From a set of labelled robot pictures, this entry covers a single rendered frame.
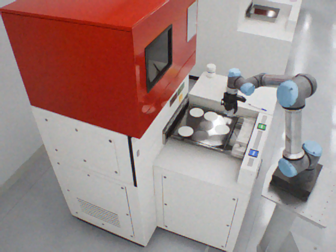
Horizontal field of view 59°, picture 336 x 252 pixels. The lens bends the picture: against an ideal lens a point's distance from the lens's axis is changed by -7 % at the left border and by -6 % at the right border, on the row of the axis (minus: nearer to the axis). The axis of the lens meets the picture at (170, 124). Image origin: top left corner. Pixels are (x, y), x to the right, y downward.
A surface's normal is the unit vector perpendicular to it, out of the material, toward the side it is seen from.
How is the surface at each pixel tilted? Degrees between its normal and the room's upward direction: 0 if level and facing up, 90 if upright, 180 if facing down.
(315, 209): 0
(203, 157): 0
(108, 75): 90
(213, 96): 0
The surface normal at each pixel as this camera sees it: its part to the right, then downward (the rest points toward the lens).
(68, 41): -0.40, 0.60
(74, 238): 0.00, -0.76
